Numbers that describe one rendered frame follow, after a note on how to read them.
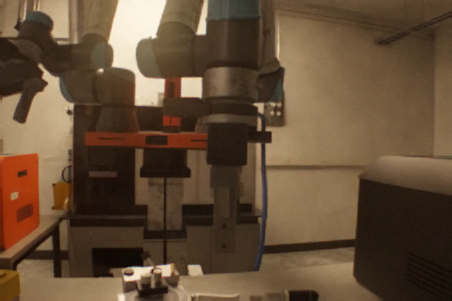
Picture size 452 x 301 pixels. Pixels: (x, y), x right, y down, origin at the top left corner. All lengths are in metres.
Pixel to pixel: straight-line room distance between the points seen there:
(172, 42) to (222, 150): 0.25
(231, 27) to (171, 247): 0.79
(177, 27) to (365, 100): 3.50
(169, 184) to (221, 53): 0.67
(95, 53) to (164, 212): 0.53
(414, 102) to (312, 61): 1.51
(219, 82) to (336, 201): 3.43
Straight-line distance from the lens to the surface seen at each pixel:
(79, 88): 1.15
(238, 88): 0.40
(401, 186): 0.65
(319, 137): 3.59
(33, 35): 0.92
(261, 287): 0.74
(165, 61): 0.54
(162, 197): 1.03
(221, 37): 0.42
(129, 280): 0.50
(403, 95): 4.33
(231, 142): 0.36
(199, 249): 2.08
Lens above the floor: 1.22
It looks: 2 degrees down
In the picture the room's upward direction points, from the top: 1 degrees clockwise
